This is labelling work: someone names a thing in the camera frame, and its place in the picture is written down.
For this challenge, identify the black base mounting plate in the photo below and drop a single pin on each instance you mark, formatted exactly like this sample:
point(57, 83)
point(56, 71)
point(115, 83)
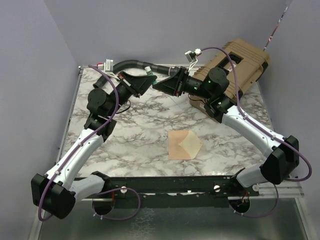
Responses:
point(172, 191)

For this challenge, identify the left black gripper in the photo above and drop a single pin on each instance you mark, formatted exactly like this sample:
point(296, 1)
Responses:
point(137, 85)

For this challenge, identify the tan plastic toolbox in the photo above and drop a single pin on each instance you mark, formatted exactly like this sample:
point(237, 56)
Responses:
point(249, 62)

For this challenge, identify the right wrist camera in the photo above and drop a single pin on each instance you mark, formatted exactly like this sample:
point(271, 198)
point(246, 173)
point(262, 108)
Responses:
point(192, 57)

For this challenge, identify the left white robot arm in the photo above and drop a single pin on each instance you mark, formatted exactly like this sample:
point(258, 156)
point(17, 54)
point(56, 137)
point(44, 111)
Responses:
point(56, 191)

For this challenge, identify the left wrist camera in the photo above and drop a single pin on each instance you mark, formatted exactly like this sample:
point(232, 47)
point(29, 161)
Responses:
point(106, 66)

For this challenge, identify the pink tan envelope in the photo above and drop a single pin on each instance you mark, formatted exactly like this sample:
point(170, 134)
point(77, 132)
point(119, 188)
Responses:
point(183, 145)

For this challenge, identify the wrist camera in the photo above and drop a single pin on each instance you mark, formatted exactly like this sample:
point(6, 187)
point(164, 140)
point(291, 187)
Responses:
point(192, 57)
point(106, 66)

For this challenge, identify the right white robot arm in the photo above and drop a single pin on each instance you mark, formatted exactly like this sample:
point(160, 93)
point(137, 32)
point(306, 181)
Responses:
point(280, 151)

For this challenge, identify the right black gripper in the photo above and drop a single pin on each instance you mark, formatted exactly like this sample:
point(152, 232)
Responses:
point(170, 85)

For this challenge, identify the small green glue stick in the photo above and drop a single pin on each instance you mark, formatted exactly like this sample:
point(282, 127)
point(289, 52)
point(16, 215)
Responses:
point(148, 71)

